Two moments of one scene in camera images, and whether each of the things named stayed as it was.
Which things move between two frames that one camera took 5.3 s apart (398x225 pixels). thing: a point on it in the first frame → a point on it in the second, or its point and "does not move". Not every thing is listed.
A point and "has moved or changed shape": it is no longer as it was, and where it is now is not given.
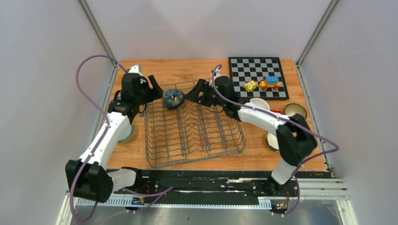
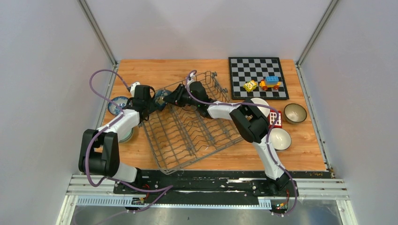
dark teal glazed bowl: x=173 y=98 has moved or changed shape
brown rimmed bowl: x=292 y=108 does not move
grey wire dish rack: x=193 y=131 has moved or changed shape
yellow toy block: x=250 y=86 does not move
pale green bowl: x=126 y=134 does not move
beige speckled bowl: x=260 y=102 does not move
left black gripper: x=155 y=93 → x=152 y=107
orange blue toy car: x=270 y=81 does not move
